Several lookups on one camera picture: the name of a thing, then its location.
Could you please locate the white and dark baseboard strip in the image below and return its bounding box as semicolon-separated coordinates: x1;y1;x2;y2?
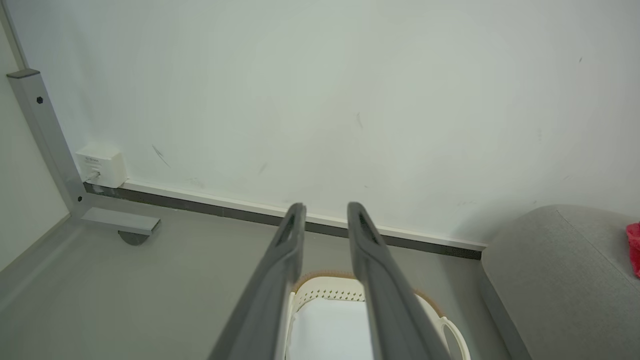
84;179;488;261

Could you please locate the white cloth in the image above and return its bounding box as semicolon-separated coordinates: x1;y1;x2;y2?
289;300;375;360

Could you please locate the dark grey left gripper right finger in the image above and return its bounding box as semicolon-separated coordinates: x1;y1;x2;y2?
347;201;453;360

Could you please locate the cream perforated laundry basket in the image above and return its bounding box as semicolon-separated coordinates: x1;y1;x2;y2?
284;271;472;360

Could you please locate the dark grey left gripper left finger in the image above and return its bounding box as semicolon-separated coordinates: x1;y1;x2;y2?
208;202;307;360

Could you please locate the white wall socket box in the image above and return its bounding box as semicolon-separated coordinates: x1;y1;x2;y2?
75;144;128;189

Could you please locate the grey fabric sofa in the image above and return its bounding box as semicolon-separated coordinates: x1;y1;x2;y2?
480;204;640;360

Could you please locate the round grey frame foot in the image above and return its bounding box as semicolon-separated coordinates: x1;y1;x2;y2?
118;230;151;247

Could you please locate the red shirt with black-white print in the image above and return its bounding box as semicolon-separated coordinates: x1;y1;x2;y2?
626;222;640;279

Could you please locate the grey metal frame leg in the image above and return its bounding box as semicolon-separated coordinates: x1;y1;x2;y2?
7;69;161;236

